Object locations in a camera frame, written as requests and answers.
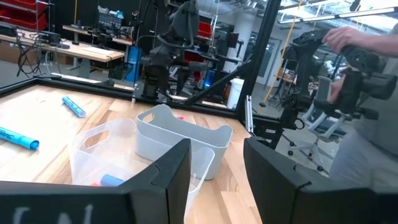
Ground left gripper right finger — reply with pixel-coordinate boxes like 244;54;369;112
243;138;398;224

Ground clear plastic bin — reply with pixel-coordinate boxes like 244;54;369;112
68;117;216;220

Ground blue barrel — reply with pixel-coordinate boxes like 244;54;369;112
126;45;142;82

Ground white office chair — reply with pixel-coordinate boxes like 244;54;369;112
287;76;349;174

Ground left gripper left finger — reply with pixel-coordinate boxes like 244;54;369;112
0;139;192;224

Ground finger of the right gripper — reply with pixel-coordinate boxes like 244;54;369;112
177;68;190;95

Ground white bucket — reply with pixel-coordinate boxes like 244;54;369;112
226;78;245;110

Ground light grey plastic bin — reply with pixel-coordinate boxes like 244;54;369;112
136;104;233;180

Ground person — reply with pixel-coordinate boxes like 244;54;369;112
322;21;398;190

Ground red storage bins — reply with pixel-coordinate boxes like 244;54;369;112
0;0;50;32
198;21;215;39

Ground wooden workbench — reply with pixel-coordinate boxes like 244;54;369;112
0;24;134;78

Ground black metal frame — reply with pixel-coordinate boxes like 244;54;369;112
0;0;299;150

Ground light blue marker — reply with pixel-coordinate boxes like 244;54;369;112
61;95;86;119

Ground cyan Sharpie marker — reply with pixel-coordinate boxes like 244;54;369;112
0;126;40;151

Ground silver metal bracket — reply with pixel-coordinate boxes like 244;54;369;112
244;95;255;134

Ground thick blue marker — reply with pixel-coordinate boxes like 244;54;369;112
99;173;125;187

